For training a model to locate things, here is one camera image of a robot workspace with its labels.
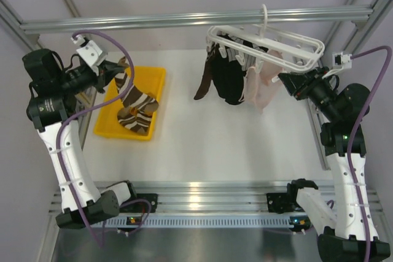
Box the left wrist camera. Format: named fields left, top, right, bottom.
left=72, top=34, right=107, bottom=69

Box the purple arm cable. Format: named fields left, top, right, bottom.
left=319, top=45, right=393, bottom=256
left=56, top=30, right=151, bottom=249

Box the mustard yellow sock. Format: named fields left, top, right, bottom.
left=129, top=107, right=138, bottom=116

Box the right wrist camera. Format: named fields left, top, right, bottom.
left=322, top=52, right=352, bottom=79

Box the brown white striped sock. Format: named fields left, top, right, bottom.
left=114, top=72, right=159, bottom=114

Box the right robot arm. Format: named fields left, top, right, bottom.
left=278, top=68, right=391, bottom=261

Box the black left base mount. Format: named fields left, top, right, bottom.
left=120, top=193, right=158, bottom=214

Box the grey slotted cable duct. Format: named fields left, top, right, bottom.
left=105, top=215, right=311, bottom=230

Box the black hanging sock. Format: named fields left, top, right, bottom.
left=209, top=43, right=256, bottom=106

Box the pink sheer sock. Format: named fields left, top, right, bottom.
left=244, top=61, right=282, bottom=112

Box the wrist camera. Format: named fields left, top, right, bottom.
left=72, top=34, right=107, bottom=69
left=322, top=52, right=352, bottom=79

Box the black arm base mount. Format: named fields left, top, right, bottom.
left=266, top=193, right=295, bottom=214

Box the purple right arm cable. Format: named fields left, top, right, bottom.
left=319, top=45, right=393, bottom=256

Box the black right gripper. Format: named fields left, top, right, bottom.
left=279, top=66, right=340, bottom=121

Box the yellow plastic tray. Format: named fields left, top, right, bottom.
left=93, top=66, right=166, bottom=141

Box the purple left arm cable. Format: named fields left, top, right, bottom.
left=56, top=30, right=151, bottom=249

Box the aluminium top crossbar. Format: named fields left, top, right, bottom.
left=20, top=5, right=373, bottom=34

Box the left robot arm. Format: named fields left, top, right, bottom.
left=22, top=48, right=139, bottom=229

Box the white plastic clip hanger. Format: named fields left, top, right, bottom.
left=206, top=5, right=325, bottom=73

